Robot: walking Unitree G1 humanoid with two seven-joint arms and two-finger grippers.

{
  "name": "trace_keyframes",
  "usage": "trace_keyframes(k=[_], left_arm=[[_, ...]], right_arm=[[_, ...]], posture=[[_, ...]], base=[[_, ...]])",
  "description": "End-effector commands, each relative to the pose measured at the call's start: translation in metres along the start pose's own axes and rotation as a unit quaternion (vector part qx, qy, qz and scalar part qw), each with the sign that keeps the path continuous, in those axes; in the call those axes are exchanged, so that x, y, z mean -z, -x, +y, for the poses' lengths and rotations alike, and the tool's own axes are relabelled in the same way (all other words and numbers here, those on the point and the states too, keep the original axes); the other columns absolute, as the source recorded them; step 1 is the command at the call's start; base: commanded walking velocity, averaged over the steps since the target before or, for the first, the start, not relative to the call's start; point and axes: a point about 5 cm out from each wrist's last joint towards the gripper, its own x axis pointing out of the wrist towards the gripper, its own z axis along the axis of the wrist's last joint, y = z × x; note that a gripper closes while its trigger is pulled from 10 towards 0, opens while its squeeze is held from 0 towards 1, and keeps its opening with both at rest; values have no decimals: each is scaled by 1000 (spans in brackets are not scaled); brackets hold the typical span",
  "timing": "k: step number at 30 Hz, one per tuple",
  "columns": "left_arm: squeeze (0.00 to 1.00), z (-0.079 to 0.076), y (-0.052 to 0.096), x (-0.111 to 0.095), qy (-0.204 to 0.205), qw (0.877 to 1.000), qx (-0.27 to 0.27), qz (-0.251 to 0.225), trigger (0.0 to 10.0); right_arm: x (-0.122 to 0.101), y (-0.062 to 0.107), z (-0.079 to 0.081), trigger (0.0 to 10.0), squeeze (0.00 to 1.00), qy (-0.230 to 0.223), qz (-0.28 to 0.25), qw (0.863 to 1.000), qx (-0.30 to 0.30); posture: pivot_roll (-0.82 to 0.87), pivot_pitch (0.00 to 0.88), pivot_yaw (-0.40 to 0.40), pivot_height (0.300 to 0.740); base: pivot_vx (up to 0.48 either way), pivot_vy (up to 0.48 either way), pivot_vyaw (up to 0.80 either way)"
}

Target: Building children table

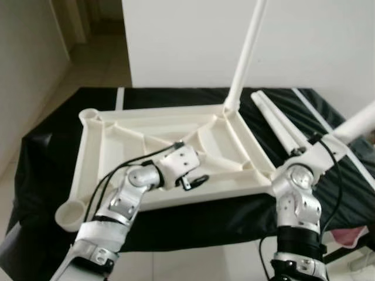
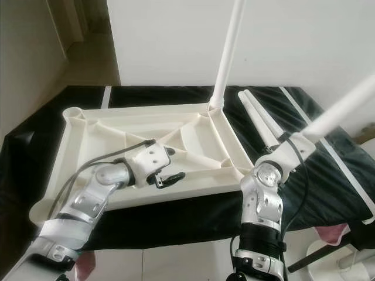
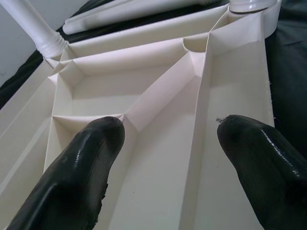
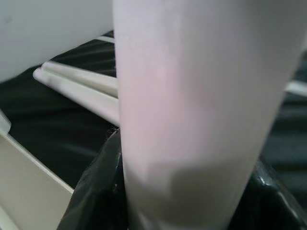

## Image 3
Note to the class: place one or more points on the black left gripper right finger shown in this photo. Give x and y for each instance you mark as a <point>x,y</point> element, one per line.
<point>263,179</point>

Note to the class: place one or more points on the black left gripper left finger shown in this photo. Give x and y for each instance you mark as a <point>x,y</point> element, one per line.
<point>79,179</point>

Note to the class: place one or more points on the white plastic children table top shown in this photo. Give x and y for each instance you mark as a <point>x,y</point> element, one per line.
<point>168,167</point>

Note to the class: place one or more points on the black table cloth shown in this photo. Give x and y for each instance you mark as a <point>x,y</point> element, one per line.
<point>292,72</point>

